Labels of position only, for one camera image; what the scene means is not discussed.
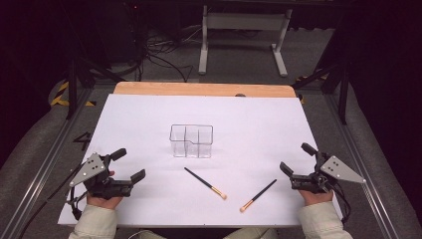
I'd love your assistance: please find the person's right hand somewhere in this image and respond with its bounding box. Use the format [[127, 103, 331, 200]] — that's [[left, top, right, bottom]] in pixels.
[[298, 188, 334, 207]]

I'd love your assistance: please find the bundle of black floor cables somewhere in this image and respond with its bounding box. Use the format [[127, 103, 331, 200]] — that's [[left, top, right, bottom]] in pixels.
[[132, 25, 195, 83]]

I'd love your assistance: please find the black tripod stand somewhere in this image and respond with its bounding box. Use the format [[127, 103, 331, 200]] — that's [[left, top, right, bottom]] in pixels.
[[65, 55, 127, 120], [292, 59, 350, 125]]

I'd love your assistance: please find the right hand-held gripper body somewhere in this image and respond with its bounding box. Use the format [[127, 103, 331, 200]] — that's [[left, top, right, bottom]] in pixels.
[[289, 151, 367, 195]]

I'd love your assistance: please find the hand-held gripper cable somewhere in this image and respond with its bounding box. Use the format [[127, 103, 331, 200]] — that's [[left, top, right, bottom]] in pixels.
[[18, 161, 92, 239], [330, 183, 352, 224]]

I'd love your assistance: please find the clear plastic organizer box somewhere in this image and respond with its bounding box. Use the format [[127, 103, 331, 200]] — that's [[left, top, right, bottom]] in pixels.
[[168, 123, 214, 159]]

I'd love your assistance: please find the person's left hand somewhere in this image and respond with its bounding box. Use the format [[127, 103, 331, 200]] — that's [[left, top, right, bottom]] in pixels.
[[87, 194, 124, 211]]

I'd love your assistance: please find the left hand-held gripper cable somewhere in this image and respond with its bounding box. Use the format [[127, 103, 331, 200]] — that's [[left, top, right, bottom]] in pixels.
[[18, 161, 92, 239]]

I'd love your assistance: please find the white metal stand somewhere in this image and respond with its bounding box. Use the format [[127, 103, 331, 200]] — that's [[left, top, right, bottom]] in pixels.
[[197, 4, 294, 79]]

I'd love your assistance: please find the yellow black hazard tape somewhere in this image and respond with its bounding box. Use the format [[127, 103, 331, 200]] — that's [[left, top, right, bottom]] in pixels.
[[49, 81, 98, 108]]

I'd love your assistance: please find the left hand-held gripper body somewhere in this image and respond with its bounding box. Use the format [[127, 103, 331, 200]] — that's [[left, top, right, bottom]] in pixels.
[[69, 152, 134, 201]]

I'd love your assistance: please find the right hand-held gripper cable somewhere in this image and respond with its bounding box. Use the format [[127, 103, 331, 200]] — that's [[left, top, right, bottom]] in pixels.
[[330, 183, 352, 224]]

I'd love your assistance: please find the white table sheet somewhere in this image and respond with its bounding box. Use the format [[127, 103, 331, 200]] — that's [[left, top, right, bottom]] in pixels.
[[57, 93, 343, 229]]

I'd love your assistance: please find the black makeup brush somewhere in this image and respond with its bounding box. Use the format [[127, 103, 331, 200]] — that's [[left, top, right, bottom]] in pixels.
[[239, 178, 278, 213], [183, 166, 229, 201]]

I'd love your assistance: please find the aluminium floor rail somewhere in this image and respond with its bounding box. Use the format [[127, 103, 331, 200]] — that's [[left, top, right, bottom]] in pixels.
[[322, 94, 400, 239], [0, 87, 96, 239]]

